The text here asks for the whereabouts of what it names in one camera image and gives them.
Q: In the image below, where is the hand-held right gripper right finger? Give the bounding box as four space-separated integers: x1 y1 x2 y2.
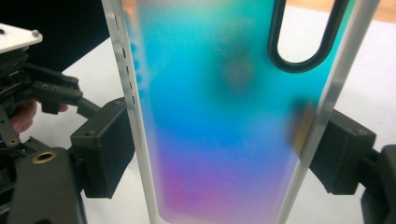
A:
308 108 378 196

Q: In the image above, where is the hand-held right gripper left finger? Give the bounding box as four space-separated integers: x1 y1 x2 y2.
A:
69 97 136 200

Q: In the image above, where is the iridescent rainbow phone case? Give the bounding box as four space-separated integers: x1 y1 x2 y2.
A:
101 0 382 224

